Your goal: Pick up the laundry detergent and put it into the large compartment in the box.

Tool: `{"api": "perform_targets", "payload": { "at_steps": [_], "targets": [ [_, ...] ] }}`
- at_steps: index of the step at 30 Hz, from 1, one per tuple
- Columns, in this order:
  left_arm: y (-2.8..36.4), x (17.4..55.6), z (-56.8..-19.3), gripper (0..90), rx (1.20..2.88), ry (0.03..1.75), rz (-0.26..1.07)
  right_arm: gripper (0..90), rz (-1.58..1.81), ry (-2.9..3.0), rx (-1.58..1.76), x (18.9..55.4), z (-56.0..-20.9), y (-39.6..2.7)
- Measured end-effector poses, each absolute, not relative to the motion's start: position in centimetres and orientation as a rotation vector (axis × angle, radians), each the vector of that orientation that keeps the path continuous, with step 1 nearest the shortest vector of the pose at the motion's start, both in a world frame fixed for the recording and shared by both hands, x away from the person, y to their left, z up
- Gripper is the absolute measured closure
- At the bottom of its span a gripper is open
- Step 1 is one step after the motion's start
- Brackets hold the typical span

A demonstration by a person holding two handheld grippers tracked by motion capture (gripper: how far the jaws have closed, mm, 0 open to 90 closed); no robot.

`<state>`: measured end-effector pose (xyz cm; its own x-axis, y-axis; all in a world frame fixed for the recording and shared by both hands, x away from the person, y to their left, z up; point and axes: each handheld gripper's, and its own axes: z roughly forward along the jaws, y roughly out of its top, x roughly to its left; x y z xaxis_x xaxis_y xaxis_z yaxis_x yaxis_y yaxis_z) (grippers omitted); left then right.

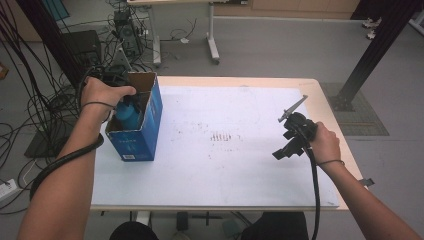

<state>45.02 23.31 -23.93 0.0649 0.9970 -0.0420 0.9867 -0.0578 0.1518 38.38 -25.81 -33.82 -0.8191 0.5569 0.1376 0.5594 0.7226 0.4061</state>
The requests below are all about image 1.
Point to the person's left leg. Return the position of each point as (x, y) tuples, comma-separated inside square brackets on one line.
[(133, 232)]

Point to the black slanted stand post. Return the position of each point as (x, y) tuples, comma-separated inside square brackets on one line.
[(376, 50)]

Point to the small grey clip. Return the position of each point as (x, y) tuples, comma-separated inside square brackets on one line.
[(366, 182)]

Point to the blue cardboard box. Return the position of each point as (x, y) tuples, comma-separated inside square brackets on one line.
[(140, 143)]

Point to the grey floor mat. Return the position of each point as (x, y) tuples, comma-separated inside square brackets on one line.
[(363, 113)]

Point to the computer tower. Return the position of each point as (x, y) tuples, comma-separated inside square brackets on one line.
[(128, 33)]

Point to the black cross bracket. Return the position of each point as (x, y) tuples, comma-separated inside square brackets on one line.
[(206, 218)]

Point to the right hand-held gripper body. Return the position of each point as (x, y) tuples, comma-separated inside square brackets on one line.
[(301, 126)]

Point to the blue bottle with white cap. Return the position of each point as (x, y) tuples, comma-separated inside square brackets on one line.
[(127, 116)]

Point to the black floor plate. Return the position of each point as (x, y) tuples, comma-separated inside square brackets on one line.
[(41, 145)]

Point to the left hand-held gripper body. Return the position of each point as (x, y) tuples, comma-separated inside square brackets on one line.
[(115, 76)]

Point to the person's leg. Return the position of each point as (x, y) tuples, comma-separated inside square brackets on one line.
[(276, 226), (133, 232)]

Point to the white table mat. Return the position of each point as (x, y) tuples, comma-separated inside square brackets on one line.
[(233, 173)]

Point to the black wrist band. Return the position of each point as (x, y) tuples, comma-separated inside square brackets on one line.
[(330, 162), (96, 103)]

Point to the right black wrist band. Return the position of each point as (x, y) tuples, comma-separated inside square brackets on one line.
[(330, 162)]

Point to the person's right hand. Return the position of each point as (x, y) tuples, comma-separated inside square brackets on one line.
[(325, 145)]

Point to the white desk leg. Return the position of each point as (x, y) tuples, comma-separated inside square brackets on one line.
[(155, 40), (212, 36)]

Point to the person's left hand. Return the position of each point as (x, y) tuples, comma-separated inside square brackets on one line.
[(100, 93)]

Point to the small white object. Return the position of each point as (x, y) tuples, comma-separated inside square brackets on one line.
[(371, 23), (371, 34)]

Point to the person's right leg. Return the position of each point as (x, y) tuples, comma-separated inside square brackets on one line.
[(276, 226)]

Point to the black box on floor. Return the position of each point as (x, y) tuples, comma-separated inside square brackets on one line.
[(83, 46)]

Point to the white power strip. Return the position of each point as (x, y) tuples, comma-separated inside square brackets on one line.
[(6, 189)]

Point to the left black wrist band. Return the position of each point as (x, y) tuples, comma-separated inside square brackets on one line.
[(96, 103)]

